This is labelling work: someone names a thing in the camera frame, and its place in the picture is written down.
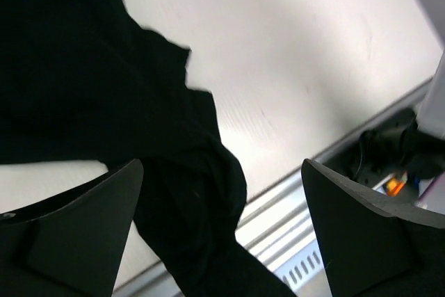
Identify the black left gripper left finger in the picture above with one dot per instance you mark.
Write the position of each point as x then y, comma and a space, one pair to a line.
72, 243

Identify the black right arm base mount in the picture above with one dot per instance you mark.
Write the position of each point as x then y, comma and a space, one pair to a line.
398, 144

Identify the white slotted cable duct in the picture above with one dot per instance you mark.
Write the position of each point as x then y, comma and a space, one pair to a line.
302, 267

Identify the black t shirt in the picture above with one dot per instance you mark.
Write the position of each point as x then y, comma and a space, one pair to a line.
82, 81

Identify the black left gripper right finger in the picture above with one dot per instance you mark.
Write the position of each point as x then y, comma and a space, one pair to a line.
372, 244

